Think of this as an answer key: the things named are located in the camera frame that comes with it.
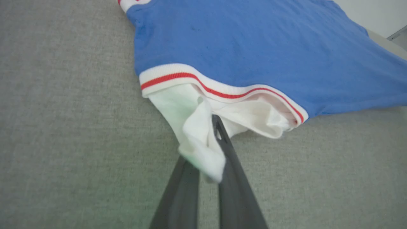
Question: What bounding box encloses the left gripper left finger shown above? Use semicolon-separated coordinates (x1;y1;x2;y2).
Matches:
149;155;201;229

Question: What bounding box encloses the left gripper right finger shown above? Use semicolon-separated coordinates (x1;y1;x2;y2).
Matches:
211;114;269;229

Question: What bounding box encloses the blue shirt red-white trim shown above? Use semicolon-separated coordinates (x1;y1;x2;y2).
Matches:
118;0;407;184

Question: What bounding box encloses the grey fabric sofa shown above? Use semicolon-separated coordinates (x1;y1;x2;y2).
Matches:
0;0;407;229

